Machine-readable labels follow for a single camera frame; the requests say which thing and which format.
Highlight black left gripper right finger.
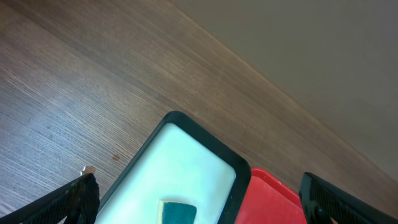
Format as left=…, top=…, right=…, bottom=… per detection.
left=298, top=172, right=397, bottom=224

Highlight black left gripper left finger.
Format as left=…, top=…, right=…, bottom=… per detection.
left=1, top=173, right=100, bottom=224

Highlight green yellow sponge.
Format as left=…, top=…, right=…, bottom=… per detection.
left=157, top=200, right=197, bottom=224

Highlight red plastic tray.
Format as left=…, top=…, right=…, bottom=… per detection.
left=235, top=168, right=307, bottom=224

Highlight black water basin tray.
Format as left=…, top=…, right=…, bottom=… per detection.
left=96, top=111, right=251, bottom=223

